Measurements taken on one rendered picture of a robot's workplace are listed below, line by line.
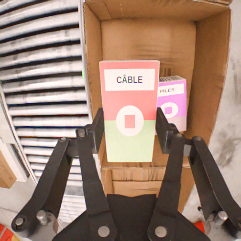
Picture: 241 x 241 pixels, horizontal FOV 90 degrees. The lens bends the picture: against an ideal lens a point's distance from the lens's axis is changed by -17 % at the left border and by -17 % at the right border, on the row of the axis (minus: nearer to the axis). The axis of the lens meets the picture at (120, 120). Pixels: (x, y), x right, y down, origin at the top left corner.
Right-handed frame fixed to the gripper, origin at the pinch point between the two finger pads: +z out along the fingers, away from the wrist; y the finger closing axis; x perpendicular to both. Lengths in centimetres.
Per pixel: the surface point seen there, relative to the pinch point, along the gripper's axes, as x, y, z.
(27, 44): 17, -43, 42
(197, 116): -8.4, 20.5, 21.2
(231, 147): -96, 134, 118
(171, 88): -0.1, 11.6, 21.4
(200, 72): 4.3, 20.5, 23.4
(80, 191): -70, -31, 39
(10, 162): -51, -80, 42
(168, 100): -3.5, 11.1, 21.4
